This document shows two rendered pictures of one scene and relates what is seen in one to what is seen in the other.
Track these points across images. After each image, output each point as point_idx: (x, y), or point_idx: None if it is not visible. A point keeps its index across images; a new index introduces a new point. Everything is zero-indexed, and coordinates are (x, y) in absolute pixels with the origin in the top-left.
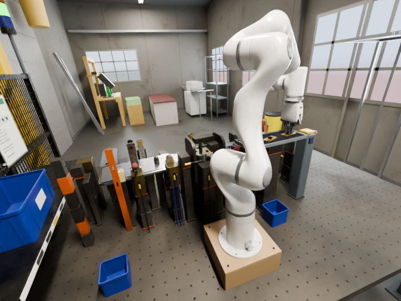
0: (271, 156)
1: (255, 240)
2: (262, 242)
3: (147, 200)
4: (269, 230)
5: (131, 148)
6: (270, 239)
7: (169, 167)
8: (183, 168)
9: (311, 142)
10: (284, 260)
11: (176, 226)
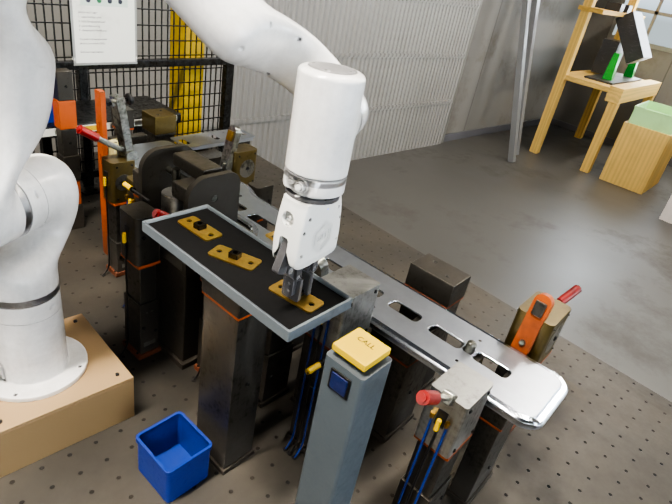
0: (212, 303)
1: (21, 388)
2: (16, 399)
3: (115, 218)
4: (124, 461)
5: (107, 104)
6: (28, 416)
7: (128, 177)
8: (134, 193)
9: (335, 390)
10: (24, 492)
11: (121, 303)
